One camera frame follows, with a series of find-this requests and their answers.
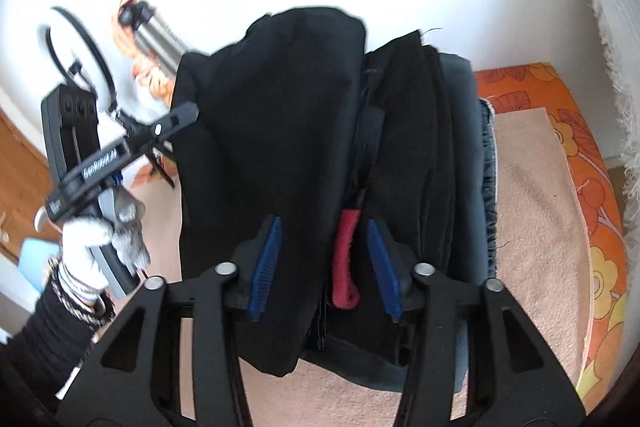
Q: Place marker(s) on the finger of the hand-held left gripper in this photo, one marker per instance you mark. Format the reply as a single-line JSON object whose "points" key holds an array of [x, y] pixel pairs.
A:
{"points": [[167, 124]]}

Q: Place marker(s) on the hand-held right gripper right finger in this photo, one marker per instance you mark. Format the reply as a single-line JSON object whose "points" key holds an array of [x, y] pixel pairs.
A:
{"points": [[385, 264]]}

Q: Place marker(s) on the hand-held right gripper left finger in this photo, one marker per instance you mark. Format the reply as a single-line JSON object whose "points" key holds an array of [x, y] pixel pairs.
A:
{"points": [[265, 264]]}

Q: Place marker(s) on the person's left forearm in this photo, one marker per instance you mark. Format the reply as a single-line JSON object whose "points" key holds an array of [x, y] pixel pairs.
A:
{"points": [[45, 337]]}

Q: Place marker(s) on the person's left hand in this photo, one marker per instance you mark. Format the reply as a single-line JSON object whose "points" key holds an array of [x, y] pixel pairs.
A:
{"points": [[75, 252]]}

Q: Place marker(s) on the red cloth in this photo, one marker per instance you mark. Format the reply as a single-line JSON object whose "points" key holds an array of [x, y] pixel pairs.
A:
{"points": [[345, 257]]}

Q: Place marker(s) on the wooden door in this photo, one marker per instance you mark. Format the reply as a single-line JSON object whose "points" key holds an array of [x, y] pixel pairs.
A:
{"points": [[20, 167]]}

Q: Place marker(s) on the steel thermos bottle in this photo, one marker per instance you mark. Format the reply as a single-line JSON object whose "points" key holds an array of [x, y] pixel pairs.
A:
{"points": [[160, 42]]}

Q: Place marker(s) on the light blue chair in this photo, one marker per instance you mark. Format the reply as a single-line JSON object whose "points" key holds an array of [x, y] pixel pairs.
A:
{"points": [[35, 262]]}

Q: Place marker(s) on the blue jeans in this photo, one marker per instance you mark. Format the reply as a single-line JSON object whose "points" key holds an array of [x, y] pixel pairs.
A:
{"points": [[487, 167]]}

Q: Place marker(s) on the beige fleece blanket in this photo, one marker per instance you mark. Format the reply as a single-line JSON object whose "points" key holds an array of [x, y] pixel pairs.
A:
{"points": [[530, 217]]}

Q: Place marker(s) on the orange floral bedsheet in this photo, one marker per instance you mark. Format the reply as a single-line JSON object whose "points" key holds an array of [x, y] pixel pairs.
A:
{"points": [[595, 187]]}

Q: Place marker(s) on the white shaggy cloth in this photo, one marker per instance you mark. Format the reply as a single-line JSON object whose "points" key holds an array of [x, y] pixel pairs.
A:
{"points": [[617, 57]]}

